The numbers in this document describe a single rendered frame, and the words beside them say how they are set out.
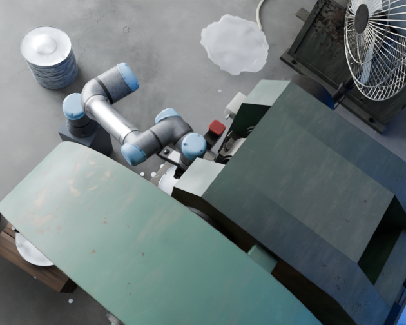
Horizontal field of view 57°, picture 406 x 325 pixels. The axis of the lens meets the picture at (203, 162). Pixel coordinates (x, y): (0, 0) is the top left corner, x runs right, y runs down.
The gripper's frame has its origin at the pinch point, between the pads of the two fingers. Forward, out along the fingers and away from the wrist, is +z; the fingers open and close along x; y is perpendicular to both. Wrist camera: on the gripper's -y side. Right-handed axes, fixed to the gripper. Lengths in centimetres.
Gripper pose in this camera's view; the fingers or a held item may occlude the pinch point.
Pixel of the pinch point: (180, 175)
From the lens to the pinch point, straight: 147.5
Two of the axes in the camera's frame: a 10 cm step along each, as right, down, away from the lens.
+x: 5.9, -7.3, 3.5
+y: 8.0, 6.0, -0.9
